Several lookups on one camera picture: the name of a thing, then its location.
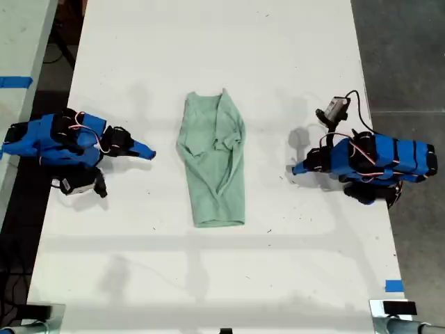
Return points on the pale green t-shirt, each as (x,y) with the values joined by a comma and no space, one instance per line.
(212,163)

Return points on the short blue tape strip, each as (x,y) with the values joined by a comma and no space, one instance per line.
(394,286)

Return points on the black clamp block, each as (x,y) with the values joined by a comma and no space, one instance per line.
(399,308)
(40,312)

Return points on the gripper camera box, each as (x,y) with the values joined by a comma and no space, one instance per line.
(337,108)
(78,184)

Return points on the long blue tape strip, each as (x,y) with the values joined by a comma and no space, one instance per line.
(15,81)

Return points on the silver mounting plate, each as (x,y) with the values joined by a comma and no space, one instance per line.
(376,318)

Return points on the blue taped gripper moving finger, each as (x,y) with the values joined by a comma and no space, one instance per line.
(301,170)
(139,155)

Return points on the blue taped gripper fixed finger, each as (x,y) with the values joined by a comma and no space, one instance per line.
(300,165)
(143,147)

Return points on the blue and black robot arm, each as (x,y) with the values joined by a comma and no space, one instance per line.
(43,139)
(382,156)

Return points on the small black edge block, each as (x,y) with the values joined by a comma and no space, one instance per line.
(226,331)

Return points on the black camera stalk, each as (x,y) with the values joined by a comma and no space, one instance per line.
(332,124)
(100,183)

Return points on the grey metal pipe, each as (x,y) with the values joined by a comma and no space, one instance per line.
(413,327)
(24,328)

